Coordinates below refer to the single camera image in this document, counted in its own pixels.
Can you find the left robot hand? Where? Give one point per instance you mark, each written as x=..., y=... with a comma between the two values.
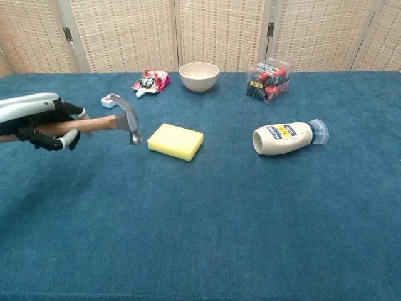
x=37, y=120

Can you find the yellow sponge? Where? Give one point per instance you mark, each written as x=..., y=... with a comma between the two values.
x=175, y=141

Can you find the white mahjong tile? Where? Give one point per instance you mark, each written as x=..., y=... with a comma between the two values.
x=108, y=101

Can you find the red snack pouch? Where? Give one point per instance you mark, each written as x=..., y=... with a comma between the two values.
x=152, y=83

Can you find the beige bowl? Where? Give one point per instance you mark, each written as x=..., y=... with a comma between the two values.
x=199, y=76

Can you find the blue table cloth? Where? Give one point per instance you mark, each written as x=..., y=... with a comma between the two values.
x=200, y=194

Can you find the bamboo folding screen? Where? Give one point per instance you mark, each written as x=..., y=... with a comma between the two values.
x=200, y=34

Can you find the clear plastic box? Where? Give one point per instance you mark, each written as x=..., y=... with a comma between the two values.
x=270, y=80

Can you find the mayonnaise squeeze bottle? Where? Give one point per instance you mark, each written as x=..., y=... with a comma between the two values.
x=286, y=137

